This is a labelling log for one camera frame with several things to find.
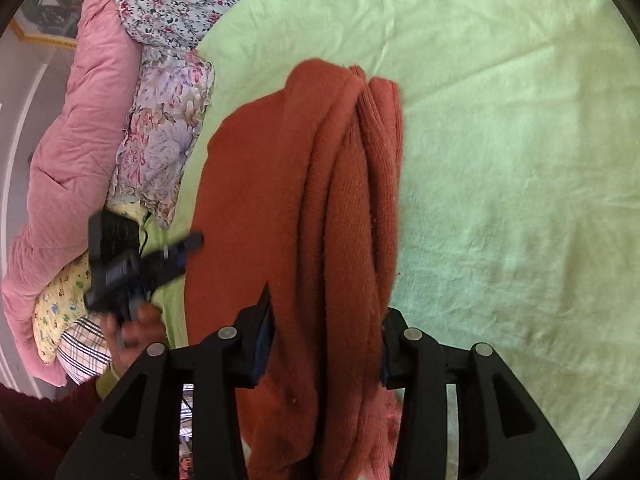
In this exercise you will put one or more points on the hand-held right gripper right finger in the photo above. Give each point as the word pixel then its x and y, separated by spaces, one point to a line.
pixel 392 360

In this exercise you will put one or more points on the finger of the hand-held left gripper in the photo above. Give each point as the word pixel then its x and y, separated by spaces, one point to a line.
pixel 172 256

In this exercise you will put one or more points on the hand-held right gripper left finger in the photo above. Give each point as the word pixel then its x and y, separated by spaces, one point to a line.
pixel 262 332

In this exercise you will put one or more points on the orange knit sweater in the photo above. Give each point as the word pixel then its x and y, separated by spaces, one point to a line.
pixel 250 185

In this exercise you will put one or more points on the person's left forearm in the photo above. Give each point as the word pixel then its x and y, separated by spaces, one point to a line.
pixel 40 420

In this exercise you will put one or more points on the person's left hand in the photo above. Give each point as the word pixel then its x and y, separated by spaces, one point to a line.
pixel 142 332

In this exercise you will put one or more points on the yellow cartoon print pillow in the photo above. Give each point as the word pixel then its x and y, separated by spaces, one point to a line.
pixel 60 305

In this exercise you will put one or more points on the plaid cloth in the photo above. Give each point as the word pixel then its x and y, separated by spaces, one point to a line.
pixel 82 350

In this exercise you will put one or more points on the pink quilt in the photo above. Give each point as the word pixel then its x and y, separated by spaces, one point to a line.
pixel 65 160

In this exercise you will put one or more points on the large-flower print pillow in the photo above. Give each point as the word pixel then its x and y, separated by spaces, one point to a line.
pixel 160 135

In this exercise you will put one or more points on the green bed sheet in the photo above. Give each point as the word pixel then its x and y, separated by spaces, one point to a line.
pixel 500 160

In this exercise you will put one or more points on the small-flower print quilt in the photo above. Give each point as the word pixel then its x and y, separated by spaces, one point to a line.
pixel 170 5

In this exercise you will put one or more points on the gold framed wall picture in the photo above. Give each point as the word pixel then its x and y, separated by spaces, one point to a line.
pixel 50 10

